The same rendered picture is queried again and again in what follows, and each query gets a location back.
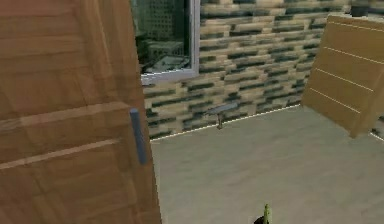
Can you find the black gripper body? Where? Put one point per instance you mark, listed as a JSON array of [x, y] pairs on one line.
[[259, 220]]

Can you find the green slim object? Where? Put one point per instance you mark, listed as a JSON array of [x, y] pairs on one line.
[[267, 215]]

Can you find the light wooden chest of drawers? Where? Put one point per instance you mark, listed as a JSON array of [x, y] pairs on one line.
[[346, 73]]

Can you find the white framed window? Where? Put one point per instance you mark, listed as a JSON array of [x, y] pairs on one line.
[[163, 36]]

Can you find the brown wooden room door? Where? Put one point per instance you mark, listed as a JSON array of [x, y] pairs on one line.
[[63, 110]]

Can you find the dark round pot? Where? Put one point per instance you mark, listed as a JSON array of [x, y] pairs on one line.
[[359, 9]]

